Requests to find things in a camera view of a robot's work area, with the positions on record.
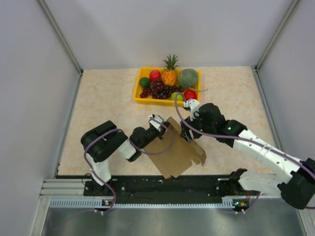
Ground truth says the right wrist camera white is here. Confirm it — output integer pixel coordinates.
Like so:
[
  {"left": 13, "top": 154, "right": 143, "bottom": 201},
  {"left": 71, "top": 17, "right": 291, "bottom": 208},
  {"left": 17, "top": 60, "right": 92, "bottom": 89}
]
[{"left": 184, "top": 99, "right": 200, "bottom": 121}]

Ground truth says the red apple at back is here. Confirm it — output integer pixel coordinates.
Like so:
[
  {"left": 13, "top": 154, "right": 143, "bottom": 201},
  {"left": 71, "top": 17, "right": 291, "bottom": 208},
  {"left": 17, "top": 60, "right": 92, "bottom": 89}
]
[{"left": 149, "top": 70, "right": 161, "bottom": 82}]

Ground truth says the white cable duct strip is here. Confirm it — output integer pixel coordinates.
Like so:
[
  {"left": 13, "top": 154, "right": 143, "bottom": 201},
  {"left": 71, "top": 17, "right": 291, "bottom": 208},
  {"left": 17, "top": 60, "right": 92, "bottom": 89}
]
[{"left": 49, "top": 198, "right": 248, "bottom": 209}]

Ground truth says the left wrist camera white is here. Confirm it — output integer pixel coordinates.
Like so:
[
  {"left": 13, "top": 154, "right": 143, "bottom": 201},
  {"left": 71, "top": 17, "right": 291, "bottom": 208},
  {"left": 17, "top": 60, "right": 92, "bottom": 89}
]
[{"left": 149, "top": 114, "right": 164, "bottom": 132}]

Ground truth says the dark green lime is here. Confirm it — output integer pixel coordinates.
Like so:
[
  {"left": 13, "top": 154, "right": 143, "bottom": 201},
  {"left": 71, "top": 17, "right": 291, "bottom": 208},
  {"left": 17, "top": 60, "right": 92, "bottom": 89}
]
[{"left": 139, "top": 77, "right": 151, "bottom": 88}]

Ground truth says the light green apple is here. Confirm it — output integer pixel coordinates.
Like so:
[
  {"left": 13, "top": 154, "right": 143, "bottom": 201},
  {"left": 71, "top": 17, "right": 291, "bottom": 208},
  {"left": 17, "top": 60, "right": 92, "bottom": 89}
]
[{"left": 170, "top": 92, "right": 184, "bottom": 101}]

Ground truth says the right aluminium frame post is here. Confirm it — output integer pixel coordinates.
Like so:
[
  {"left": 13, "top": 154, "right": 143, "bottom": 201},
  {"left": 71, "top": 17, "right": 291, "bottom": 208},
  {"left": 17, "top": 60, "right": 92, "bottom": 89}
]
[{"left": 254, "top": 0, "right": 302, "bottom": 72}]

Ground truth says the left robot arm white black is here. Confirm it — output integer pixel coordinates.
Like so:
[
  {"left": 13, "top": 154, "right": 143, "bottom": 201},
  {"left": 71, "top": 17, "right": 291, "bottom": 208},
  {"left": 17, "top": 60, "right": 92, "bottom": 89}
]
[{"left": 80, "top": 115, "right": 175, "bottom": 195}]

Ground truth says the left aluminium frame post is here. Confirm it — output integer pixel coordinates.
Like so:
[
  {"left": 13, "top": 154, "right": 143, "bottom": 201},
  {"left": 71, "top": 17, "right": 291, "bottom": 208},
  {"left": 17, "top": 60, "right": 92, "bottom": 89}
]
[{"left": 36, "top": 0, "right": 83, "bottom": 74}]

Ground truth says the pineapple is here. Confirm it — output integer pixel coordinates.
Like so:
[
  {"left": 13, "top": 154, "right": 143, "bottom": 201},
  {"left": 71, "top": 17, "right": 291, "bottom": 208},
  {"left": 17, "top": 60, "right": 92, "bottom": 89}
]
[{"left": 161, "top": 55, "right": 178, "bottom": 86}]

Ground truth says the brown cardboard box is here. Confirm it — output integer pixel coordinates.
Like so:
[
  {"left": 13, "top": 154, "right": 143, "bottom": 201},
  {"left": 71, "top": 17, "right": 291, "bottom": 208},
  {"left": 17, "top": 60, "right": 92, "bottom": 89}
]
[{"left": 144, "top": 117, "right": 207, "bottom": 179}]

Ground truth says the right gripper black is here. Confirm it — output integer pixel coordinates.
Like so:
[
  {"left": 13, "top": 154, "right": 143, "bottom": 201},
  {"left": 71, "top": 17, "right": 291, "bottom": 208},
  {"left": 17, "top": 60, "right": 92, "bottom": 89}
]
[{"left": 180, "top": 110, "right": 215, "bottom": 143}]

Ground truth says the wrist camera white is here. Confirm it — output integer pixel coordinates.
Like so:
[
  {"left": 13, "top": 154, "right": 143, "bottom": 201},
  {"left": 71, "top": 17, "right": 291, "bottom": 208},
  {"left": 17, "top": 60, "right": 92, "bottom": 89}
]
[
  {"left": 184, "top": 99, "right": 200, "bottom": 121},
  {"left": 149, "top": 114, "right": 164, "bottom": 132}
]

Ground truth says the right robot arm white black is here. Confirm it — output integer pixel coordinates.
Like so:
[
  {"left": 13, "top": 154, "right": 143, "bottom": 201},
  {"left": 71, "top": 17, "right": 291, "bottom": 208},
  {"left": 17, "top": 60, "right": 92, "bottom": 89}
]
[{"left": 181, "top": 99, "right": 315, "bottom": 209}]

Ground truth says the red tomato fruit front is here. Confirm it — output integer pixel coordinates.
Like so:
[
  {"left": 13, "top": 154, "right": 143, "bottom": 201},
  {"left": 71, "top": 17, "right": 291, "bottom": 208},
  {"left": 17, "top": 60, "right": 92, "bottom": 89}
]
[{"left": 184, "top": 89, "right": 197, "bottom": 100}]

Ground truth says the aluminium frame post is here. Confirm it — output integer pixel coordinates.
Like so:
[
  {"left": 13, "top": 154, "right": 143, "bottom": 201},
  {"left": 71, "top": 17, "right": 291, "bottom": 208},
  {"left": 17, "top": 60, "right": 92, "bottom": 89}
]
[
  {"left": 36, "top": 0, "right": 83, "bottom": 74},
  {"left": 254, "top": 0, "right": 302, "bottom": 72}
]

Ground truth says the green netted melon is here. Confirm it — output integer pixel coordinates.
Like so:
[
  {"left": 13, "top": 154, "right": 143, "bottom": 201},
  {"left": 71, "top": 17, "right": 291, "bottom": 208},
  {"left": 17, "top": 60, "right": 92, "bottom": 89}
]
[{"left": 177, "top": 68, "right": 198, "bottom": 89}]

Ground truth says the purple grape bunch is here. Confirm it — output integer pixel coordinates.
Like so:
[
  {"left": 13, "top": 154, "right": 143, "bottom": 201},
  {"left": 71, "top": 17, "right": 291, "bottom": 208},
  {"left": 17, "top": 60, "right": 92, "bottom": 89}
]
[{"left": 140, "top": 79, "right": 184, "bottom": 100}]

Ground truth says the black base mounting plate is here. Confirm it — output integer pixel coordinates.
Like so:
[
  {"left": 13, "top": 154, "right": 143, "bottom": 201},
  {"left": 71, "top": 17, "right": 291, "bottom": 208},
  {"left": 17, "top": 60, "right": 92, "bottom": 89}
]
[{"left": 83, "top": 174, "right": 271, "bottom": 205}]

